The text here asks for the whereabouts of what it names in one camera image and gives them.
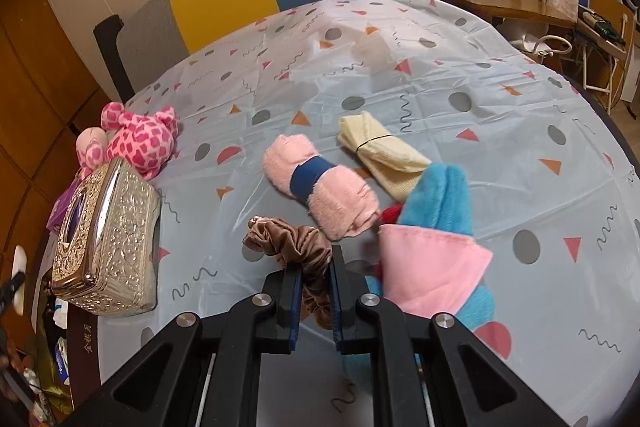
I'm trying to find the brown satin scrunchie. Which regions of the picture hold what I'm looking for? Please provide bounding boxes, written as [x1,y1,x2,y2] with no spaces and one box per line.
[243,216,333,329]

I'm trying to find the ornate gold tissue box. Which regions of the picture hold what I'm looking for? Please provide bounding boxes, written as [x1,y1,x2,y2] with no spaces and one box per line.
[51,157,160,317]

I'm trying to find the pink spotted plush toy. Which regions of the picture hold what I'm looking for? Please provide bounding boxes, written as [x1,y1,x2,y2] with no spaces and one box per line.
[76,102,179,180]

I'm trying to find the blue elephant plush toy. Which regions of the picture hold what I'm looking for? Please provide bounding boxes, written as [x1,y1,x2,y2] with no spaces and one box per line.
[339,161,497,393]

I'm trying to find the wooden side desk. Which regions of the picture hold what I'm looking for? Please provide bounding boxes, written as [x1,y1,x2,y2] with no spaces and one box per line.
[442,0,575,28]

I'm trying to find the cream cloth bundle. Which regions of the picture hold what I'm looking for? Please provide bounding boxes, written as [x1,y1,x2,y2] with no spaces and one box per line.
[337,112,432,204]

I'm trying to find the purple cardboard box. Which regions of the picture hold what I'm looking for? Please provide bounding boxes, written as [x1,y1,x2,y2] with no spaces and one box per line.
[47,176,80,233]

